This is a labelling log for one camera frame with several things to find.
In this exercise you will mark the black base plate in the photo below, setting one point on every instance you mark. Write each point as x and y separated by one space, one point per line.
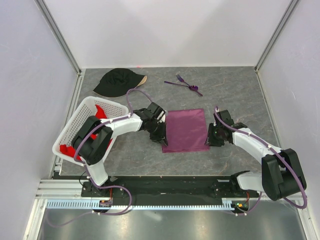
170 190

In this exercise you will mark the purple fork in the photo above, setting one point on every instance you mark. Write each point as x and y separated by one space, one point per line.
183 81

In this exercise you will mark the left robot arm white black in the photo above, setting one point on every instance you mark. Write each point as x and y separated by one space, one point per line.
95 135

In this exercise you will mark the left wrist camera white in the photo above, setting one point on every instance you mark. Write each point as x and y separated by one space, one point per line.
162 117

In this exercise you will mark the white plastic basket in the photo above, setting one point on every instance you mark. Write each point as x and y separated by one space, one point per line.
75 125

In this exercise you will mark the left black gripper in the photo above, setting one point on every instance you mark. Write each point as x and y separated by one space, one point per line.
161 137

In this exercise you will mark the blue cable duct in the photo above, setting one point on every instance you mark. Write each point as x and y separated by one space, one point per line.
97 204

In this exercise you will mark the right aluminium frame post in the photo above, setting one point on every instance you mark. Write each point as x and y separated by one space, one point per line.
276 33

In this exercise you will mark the black bucket hat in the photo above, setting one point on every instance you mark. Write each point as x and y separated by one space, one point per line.
118 81

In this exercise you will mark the red cloth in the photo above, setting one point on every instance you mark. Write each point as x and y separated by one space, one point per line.
100 115

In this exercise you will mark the left aluminium frame post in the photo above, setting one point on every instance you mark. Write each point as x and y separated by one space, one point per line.
58 34

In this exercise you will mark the purple cloth napkin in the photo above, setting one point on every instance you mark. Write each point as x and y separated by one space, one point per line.
186 131

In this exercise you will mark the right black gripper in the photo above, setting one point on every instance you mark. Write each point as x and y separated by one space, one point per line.
211 141

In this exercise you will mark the purple spoon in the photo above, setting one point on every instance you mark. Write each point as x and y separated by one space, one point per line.
192 88

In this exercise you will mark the aluminium frame post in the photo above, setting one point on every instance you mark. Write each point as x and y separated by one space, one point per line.
58 34
276 33

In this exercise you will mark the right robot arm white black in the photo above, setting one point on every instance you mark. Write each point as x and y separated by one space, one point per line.
281 173

